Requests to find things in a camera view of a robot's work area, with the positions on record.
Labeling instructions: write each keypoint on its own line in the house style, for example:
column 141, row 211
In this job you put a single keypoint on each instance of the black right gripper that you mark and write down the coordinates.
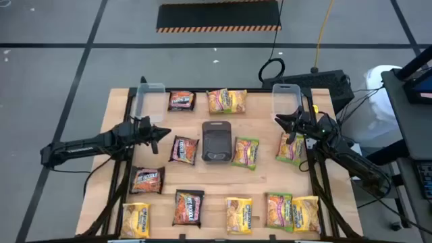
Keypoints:
column 307, row 125

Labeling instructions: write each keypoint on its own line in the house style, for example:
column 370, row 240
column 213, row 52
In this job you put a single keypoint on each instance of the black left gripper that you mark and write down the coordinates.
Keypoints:
column 143, row 135

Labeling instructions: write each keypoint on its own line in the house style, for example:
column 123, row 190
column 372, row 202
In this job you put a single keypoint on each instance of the clear plastic bin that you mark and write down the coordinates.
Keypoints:
column 285, row 98
column 150, row 101

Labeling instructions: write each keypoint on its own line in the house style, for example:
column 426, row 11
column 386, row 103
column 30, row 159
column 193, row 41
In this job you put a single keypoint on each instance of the green lime chili noodle pack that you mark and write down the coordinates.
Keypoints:
column 279, row 212
column 292, row 153
column 245, row 153

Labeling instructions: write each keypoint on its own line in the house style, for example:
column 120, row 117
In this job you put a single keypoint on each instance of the yellow creamy chicken ramen pack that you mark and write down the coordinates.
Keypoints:
column 135, row 221
column 306, row 214
column 239, row 216

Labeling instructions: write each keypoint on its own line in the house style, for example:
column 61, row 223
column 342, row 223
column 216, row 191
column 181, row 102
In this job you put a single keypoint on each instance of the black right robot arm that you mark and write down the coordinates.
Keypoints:
column 354, row 162

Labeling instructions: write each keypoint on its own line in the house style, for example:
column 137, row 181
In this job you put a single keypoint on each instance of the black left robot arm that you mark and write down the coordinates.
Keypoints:
column 77, row 150

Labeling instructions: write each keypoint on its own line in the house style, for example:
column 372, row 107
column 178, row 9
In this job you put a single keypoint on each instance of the black fire noodle pack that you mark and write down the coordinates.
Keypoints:
column 147, row 180
column 188, row 208
column 184, row 150
column 182, row 100

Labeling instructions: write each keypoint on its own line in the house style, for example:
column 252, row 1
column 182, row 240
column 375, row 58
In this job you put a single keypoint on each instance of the yellow tape tag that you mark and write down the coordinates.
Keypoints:
column 316, row 108

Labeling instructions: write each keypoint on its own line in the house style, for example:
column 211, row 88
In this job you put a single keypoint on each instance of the black perforated computer case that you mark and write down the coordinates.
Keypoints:
column 324, row 82

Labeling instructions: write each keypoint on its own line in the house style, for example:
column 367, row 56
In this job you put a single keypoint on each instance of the dark grey plastic bin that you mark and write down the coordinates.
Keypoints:
column 216, row 141

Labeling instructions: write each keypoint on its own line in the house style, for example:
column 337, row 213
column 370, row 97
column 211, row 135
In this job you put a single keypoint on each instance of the white paper sheet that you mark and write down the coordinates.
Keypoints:
column 356, row 148

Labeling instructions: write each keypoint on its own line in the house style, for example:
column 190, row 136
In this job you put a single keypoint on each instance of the white plastic bag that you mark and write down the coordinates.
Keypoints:
column 381, row 98

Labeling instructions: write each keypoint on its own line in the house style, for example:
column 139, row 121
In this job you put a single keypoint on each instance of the black desk crossbar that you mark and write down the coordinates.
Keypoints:
column 398, row 148

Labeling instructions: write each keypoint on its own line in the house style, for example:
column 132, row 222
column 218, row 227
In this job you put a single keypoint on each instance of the grey side desk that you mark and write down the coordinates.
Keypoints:
column 408, row 128

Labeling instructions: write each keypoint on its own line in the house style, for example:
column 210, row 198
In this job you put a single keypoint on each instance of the black hazard-striped floor mat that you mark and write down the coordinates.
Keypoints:
column 219, row 15

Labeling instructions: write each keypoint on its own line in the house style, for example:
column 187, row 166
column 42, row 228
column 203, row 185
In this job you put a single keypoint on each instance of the black-framed monitor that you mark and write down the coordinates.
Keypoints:
column 422, row 89

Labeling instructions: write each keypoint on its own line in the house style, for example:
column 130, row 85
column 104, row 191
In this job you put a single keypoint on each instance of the black support beam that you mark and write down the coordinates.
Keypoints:
column 415, row 60

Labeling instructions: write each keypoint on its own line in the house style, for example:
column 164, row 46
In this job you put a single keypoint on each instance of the black caster wheel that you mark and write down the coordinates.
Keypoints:
column 396, row 226

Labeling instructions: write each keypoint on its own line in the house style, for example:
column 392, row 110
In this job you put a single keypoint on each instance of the black keyboard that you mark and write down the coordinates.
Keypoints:
column 426, row 180

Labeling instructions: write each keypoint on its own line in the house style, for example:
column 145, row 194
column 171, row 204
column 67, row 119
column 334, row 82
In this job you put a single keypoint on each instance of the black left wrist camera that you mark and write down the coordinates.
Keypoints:
column 144, row 121

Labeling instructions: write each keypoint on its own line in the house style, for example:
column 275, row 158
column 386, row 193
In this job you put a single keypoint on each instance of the black aluminium table frame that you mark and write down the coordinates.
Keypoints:
column 201, row 89

